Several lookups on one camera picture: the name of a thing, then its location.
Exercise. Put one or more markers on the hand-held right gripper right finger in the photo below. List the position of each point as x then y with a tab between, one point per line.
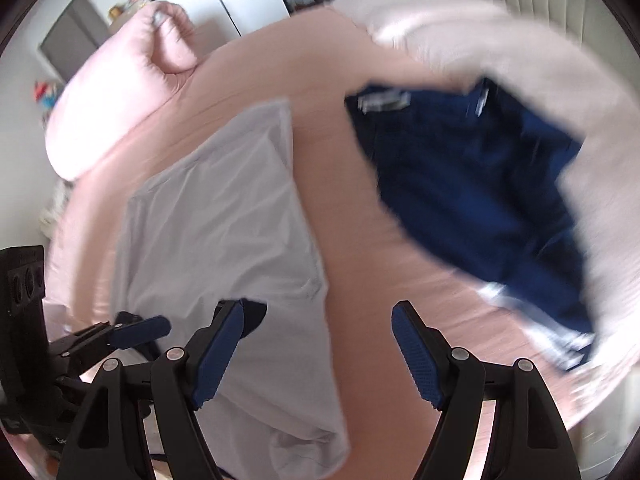
417	355

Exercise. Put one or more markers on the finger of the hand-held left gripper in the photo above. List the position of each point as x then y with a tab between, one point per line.
145	330

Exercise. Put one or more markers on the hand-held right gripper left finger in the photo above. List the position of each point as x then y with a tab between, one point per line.
220	355

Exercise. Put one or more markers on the white shirt with navy trim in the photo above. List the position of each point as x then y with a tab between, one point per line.
225	210

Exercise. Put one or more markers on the navy blue shorts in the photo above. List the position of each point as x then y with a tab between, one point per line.
475	200

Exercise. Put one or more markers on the pink round bed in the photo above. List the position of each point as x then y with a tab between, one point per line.
350	260

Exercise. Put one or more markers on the white fluffy toy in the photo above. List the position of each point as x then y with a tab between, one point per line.
52	210

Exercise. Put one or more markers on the pink rolled duvet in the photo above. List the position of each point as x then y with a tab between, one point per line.
110	110

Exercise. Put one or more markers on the red and blue toy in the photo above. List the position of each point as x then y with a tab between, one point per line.
45	94

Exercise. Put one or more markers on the grey door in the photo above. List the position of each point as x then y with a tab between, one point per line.
70	40

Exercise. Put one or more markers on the gold jar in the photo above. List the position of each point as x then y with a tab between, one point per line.
116	10

